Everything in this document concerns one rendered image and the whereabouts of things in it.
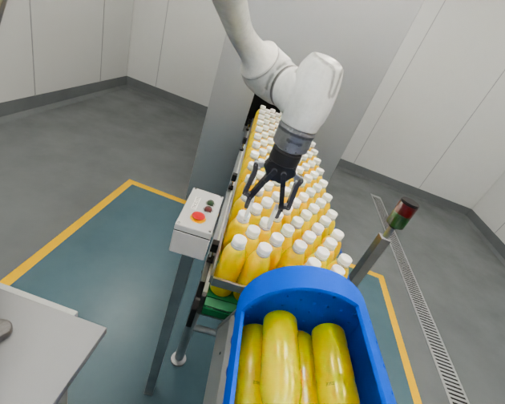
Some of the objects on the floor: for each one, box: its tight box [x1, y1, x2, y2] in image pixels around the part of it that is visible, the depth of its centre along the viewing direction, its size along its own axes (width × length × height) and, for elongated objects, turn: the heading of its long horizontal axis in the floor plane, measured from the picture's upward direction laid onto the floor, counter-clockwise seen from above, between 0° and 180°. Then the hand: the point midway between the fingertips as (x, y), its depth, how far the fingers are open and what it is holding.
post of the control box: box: [143, 254, 194, 396], centre depth 117 cm, size 4×4×100 cm
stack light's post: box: [349, 232, 391, 287], centre depth 136 cm, size 4×4×110 cm
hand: (260, 213), depth 82 cm, fingers open, 6 cm apart
